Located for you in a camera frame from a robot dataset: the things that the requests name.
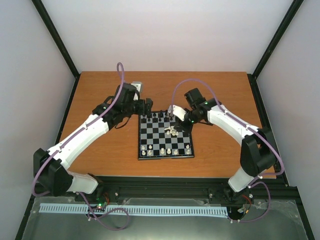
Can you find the electronics board green led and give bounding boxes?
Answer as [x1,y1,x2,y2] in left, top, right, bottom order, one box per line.
[94,196,110,210]

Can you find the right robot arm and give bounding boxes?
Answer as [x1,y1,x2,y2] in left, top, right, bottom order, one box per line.
[168,88,277,193]

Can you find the black frame post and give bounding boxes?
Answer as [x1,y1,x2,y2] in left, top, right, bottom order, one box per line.
[31,0,80,78]
[251,0,305,77]

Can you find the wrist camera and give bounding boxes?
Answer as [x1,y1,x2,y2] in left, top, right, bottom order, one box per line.
[168,104,187,122]
[131,81,143,93]

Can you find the black aluminium rail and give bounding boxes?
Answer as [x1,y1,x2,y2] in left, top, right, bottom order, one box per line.
[32,175,298,207]

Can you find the left black frame post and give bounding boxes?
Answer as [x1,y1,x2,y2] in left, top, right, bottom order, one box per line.
[31,0,80,78]

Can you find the black magnetic chess board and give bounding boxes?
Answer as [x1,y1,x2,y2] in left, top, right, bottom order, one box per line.
[138,110,195,161]

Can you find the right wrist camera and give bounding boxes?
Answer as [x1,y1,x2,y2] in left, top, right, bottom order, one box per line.
[168,104,187,122]

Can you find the light blue cable duct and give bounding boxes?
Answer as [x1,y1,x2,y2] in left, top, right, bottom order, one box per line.
[38,203,228,218]

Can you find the right black frame post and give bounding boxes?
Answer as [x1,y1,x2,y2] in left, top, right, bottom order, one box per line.
[251,0,305,77]

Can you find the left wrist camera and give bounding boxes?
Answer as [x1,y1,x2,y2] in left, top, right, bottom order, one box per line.
[131,81,143,93]

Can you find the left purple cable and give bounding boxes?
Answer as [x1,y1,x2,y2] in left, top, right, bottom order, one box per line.
[31,61,131,230]

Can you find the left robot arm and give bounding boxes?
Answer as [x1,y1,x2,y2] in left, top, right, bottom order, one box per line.
[33,82,153,202]

